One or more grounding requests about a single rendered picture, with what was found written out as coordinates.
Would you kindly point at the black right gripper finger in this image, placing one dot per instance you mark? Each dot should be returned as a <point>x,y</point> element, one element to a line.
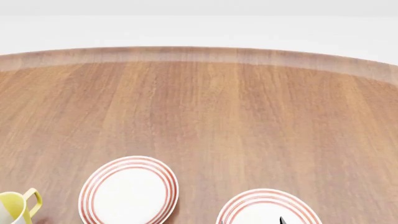
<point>282,220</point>

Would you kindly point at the white plate with red rings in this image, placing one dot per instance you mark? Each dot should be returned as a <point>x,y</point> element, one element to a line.
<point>129,194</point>
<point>261,210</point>

